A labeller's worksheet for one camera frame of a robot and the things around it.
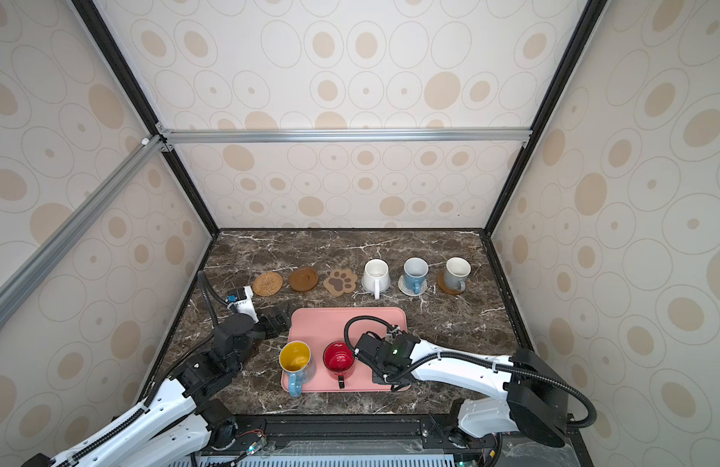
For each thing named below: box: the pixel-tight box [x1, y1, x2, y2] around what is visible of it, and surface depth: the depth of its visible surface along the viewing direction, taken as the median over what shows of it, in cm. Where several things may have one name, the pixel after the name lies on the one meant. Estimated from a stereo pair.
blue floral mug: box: [402, 255, 430, 295], surface depth 97 cm
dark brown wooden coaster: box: [288, 266, 319, 293], surface depth 106 cm
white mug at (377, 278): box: [360, 257, 392, 301], surface depth 99 cm
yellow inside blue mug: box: [278, 339, 312, 397], surface depth 78 cm
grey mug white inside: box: [444, 256, 471, 292], surface depth 98 cm
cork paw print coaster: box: [323, 269, 358, 297], surface depth 105 cm
